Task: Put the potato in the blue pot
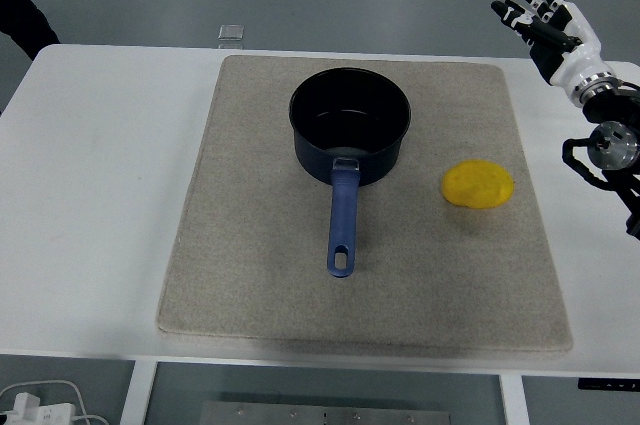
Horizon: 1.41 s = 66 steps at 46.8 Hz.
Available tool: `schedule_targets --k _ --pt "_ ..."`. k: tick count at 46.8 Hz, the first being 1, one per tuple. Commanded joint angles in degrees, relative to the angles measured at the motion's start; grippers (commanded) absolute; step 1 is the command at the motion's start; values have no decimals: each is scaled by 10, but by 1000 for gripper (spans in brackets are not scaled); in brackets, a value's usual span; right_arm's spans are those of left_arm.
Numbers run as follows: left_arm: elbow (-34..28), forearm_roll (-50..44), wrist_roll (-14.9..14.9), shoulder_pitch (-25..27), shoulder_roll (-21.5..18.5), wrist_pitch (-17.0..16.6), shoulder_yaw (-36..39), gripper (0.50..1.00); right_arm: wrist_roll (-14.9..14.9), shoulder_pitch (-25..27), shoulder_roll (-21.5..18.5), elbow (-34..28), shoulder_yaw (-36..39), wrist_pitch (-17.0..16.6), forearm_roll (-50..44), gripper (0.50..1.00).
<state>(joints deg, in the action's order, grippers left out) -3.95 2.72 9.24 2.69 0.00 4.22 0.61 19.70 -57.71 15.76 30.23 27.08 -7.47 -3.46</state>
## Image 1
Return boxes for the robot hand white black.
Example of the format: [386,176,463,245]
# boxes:
[491,0,613,96]

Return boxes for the white cable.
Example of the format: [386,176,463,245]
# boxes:
[0,379,109,425]

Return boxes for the white table leg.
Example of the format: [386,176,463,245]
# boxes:
[119,359,159,425]
[498,373,531,425]

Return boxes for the white power strip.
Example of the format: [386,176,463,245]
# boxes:
[0,392,76,425]

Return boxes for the beige felt mat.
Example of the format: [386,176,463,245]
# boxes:
[157,54,575,359]

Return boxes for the black table control panel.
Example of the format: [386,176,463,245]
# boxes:
[577,378,640,392]

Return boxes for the yellow potato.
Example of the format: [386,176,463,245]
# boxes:
[441,159,516,210]

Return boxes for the dark blue pot with handle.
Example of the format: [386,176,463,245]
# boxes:
[288,67,412,279]

